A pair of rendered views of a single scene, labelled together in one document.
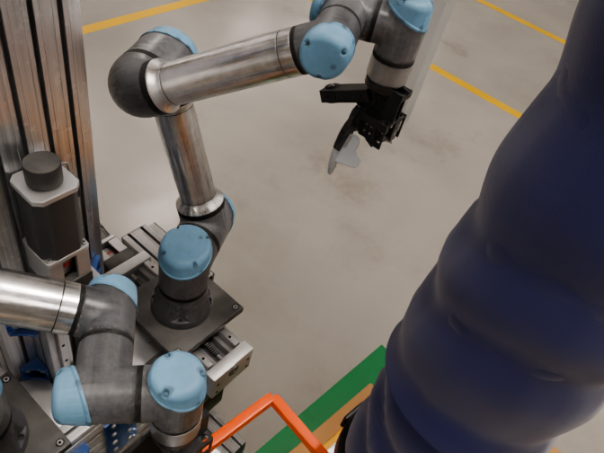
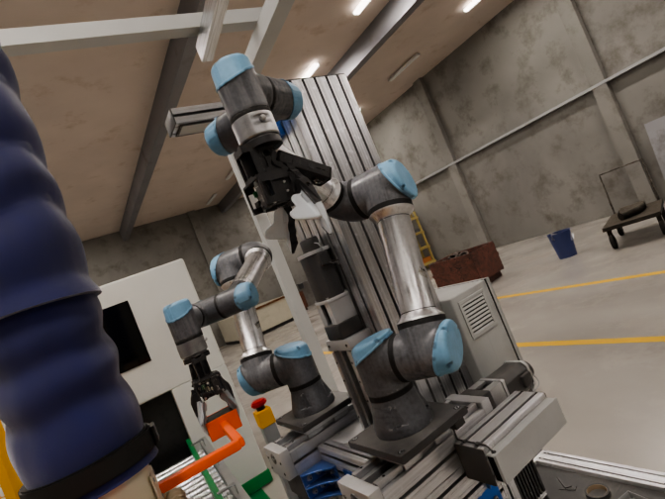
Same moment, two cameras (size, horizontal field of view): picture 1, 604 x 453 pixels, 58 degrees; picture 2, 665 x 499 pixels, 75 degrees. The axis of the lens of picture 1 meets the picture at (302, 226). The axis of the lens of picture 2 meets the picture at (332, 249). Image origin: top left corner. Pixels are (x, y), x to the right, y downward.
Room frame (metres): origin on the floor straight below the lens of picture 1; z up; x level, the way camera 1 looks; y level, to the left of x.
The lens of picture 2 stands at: (1.32, -0.71, 1.48)
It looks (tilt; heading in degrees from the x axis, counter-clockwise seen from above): 1 degrees up; 119
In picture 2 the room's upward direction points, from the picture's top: 22 degrees counter-clockwise
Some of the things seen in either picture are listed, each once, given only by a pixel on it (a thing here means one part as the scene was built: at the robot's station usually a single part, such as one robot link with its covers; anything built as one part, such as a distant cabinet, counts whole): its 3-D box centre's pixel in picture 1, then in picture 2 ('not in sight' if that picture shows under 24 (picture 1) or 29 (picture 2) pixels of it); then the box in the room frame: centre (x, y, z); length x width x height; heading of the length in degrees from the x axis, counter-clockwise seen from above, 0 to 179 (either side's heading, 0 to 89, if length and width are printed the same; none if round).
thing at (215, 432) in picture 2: not in sight; (222, 422); (0.33, 0.11, 1.18); 0.09 x 0.08 x 0.05; 54
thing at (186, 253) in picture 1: (185, 259); (381, 360); (0.80, 0.24, 1.20); 0.13 x 0.12 x 0.14; 177
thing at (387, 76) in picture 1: (389, 68); (257, 131); (0.92, -0.07, 1.74); 0.08 x 0.08 x 0.05
